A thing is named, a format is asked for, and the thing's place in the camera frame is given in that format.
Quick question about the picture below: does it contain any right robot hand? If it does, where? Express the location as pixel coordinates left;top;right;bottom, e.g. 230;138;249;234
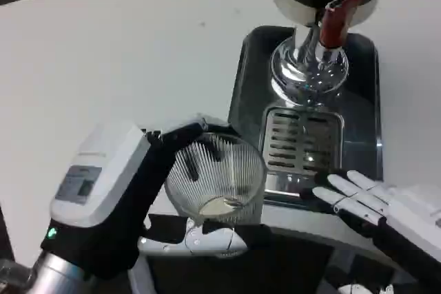
298;168;441;264

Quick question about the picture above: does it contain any steel drip tray with grid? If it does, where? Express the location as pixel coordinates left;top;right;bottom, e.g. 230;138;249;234
258;105;346;175

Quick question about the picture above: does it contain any large steel tray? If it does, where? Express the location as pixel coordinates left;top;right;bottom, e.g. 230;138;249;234
227;24;384;211

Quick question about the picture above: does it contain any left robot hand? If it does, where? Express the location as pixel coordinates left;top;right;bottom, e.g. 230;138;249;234
40;113;270;280

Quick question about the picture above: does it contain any red dispenser tap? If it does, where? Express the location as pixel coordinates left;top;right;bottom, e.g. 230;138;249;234
318;0;367;50

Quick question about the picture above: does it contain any clear ribbed glass cup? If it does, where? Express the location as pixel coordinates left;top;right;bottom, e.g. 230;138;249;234
164;132;268;227

